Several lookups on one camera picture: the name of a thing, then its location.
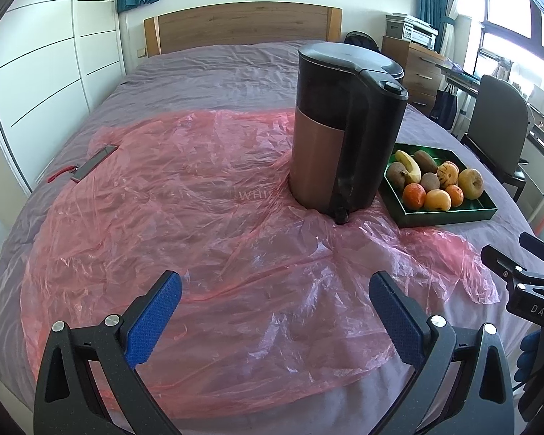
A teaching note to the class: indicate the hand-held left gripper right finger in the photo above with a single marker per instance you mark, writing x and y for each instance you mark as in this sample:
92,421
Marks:
399,321

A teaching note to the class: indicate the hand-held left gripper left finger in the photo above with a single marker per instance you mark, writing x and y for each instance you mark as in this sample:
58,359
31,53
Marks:
154,321

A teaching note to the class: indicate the green tray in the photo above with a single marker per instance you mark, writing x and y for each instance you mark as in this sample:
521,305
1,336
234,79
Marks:
435,218

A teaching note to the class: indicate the orange mandarin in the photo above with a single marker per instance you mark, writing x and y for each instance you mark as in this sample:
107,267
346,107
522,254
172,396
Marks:
455,195
413,195

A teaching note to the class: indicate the yellow-green apple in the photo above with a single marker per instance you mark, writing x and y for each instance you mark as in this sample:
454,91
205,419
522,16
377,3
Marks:
470,183

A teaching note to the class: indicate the brown kiwi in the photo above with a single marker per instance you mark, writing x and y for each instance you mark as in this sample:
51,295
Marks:
430,181
425,159
395,174

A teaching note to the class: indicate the yellow banana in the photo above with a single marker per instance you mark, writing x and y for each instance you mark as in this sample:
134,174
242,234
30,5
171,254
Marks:
410,165

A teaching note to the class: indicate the person's right hand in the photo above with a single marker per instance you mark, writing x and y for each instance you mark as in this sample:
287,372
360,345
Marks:
529,355

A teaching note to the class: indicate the pink plastic sheet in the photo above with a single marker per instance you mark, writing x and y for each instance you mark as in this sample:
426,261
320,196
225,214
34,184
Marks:
208,235

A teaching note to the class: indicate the grey chair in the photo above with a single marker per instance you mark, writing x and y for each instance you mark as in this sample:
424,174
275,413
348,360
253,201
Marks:
498,118

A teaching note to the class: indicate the blue tote bag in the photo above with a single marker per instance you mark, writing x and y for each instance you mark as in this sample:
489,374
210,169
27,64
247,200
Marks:
445,106

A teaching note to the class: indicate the smartphone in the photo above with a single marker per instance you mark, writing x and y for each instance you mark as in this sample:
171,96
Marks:
95,162

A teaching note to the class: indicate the metal and black electric kettle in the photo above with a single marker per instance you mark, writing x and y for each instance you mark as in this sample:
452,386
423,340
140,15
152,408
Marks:
317,158

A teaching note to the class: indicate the glass desk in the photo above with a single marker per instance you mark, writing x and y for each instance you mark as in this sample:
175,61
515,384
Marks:
458,72

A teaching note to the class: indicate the wooden dresser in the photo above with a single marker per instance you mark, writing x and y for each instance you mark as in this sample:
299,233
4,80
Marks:
417,63

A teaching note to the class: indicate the window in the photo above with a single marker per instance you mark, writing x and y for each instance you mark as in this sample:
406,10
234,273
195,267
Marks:
517,9

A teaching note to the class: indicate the white printer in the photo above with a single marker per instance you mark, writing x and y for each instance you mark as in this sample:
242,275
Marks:
421,34

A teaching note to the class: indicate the bed with purple cover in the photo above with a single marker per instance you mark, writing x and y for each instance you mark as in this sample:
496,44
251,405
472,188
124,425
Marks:
208,81

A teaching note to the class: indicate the grey storage box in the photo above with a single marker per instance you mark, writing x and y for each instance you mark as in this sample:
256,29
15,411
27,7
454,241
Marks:
394,27

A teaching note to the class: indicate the white wardrobe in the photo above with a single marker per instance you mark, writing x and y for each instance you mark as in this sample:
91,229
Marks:
50,54

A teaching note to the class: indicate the wooden headboard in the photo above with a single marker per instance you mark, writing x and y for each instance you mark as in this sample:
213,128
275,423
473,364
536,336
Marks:
235,25

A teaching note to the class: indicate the wall light switch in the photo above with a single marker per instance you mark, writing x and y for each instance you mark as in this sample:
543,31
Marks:
141,51

